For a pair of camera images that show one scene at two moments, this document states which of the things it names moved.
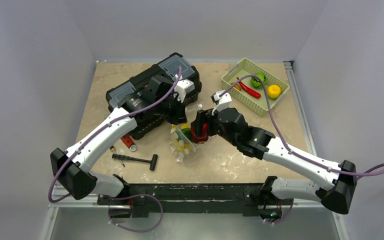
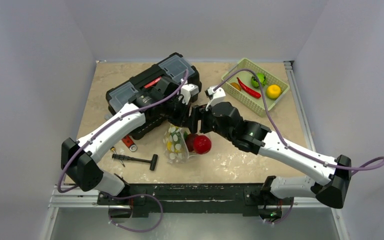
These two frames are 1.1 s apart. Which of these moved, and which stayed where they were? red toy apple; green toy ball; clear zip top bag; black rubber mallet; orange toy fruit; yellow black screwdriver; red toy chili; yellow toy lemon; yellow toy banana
Moved: clear zip top bag; yellow toy banana; red toy apple
Stayed: orange toy fruit; red toy chili; black rubber mallet; yellow toy lemon; yellow black screwdriver; green toy ball
